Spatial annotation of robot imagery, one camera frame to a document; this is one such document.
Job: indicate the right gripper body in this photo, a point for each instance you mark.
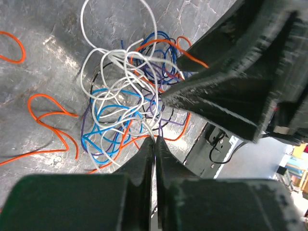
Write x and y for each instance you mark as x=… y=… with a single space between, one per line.
x=285 y=95

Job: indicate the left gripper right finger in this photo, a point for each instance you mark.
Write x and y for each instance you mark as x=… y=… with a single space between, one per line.
x=187 y=202

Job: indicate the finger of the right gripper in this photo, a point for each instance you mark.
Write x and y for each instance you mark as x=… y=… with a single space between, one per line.
x=267 y=38
x=241 y=103

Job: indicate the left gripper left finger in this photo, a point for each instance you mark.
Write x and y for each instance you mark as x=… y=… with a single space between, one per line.
x=120 y=201

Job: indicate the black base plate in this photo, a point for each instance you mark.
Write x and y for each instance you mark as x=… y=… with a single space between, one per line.
x=211 y=151

